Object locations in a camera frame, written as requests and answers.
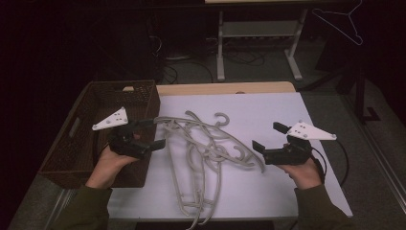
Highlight white metal desk frame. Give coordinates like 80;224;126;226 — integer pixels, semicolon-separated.
215;9;309;82

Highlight black floor cables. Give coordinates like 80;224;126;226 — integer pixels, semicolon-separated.
161;47;267;84

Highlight person's left hand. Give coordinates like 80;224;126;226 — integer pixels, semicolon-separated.
85;146;138;190

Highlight black floor stand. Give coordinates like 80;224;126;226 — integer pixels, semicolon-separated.
300;57;382;124

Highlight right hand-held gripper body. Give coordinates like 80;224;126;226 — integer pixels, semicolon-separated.
263;120;338;166

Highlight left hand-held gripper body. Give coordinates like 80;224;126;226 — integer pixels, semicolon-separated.
92;106;150;160

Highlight brown woven basket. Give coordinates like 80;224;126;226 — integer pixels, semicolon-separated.
37;80;162;190

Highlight thin wire clothes hanger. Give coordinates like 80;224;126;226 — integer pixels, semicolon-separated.
311;0;365;46

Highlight person's right hand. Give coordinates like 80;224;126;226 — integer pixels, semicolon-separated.
277;157;324;192

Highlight white table cover sheet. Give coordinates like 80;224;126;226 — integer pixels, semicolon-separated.
106;92;353;221

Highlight metal floor rail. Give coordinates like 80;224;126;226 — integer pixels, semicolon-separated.
341;95;406;205

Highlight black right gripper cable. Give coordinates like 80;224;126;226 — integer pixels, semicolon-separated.
310;140;350;188

